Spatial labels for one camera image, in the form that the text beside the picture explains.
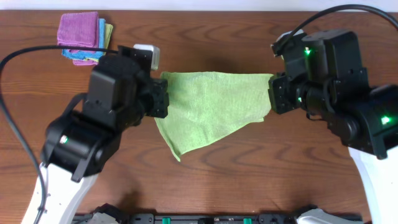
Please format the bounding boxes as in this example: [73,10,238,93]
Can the green microfiber cloth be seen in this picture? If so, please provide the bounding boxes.
[155,72,272,160]

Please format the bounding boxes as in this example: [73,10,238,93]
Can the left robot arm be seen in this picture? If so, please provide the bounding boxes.
[22,44,169,223]

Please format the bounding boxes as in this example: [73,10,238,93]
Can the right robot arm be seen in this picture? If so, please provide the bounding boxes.
[269,29,397,223]

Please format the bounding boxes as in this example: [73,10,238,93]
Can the folded blue cloth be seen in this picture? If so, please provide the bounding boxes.
[62,19,106,60]

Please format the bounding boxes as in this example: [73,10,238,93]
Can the folded purple cloth at bottom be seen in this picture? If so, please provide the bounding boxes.
[72,60,98,66]

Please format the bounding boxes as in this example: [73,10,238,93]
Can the folded yellow-green cloth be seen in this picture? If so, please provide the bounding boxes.
[84,24,113,63]

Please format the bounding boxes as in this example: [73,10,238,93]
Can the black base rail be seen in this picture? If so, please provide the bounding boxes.
[116,213,298,224]

